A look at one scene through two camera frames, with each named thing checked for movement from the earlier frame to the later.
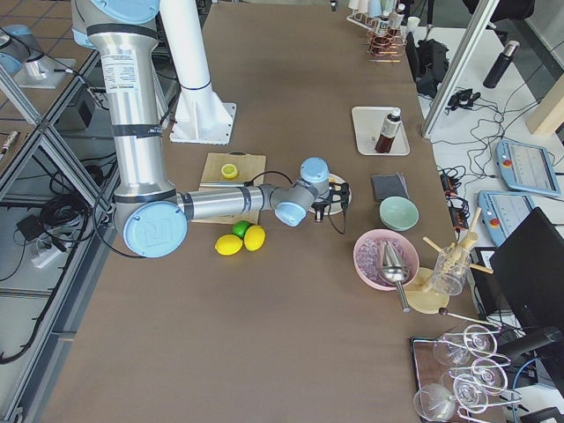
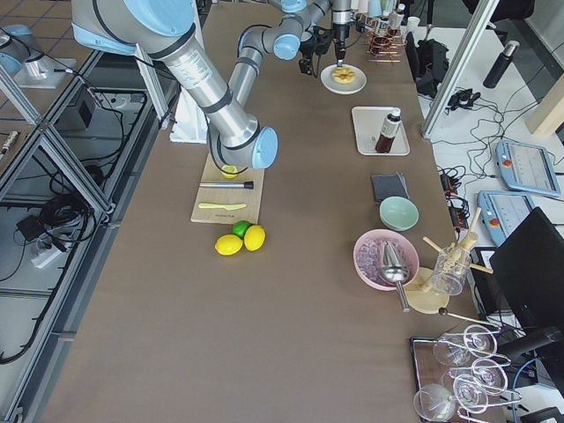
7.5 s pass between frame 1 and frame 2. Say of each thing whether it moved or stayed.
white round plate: moved
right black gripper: moved
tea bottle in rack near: stayed
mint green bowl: stayed
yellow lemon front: stayed
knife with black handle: stayed
